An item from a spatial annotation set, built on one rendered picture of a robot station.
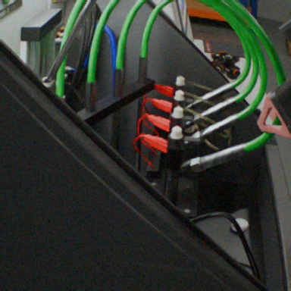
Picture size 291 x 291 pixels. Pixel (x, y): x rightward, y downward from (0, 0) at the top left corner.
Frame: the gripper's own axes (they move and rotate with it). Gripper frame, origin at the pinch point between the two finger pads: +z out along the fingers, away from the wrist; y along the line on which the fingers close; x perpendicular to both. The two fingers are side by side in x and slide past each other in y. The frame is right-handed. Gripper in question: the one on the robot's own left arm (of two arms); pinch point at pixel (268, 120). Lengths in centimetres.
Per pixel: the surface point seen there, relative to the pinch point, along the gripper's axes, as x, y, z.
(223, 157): 1.0, 5.0, 7.5
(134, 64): -24, -14, 43
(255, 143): 1.7, 2.6, 2.5
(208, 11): -109, -367, 371
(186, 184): 3.3, -1.1, 30.9
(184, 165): -0.4, 1.9, 22.8
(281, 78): -4.0, -0.6, -6.6
